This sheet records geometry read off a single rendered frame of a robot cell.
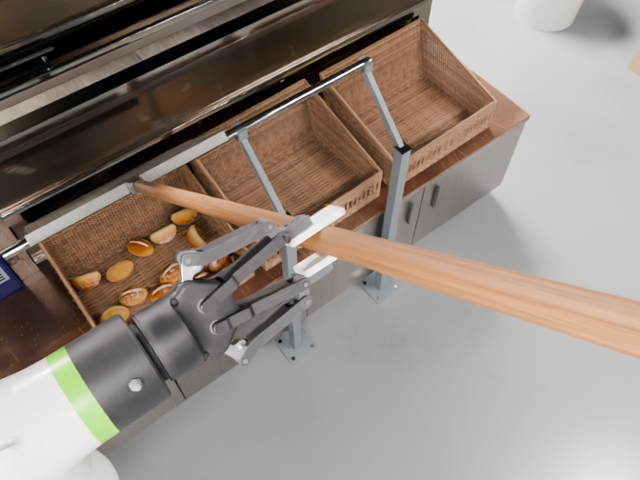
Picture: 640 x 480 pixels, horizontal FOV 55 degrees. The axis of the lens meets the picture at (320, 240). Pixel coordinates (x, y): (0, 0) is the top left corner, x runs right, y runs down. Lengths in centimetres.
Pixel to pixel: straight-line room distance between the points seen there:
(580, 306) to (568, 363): 251
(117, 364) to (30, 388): 7
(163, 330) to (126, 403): 7
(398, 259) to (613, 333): 20
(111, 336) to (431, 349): 227
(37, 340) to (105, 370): 174
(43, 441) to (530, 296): 39
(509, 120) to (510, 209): 60
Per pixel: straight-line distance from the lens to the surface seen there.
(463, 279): 44
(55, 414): 56
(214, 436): 262
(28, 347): 230
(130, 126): 214
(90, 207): 158
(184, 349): 57
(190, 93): 219
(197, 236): 225
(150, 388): 57
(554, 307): 39
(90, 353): 56
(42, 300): 237
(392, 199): 227
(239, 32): 216
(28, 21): 181
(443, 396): 268
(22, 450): 56
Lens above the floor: 249
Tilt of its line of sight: 57 degrees down
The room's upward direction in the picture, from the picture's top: straight up
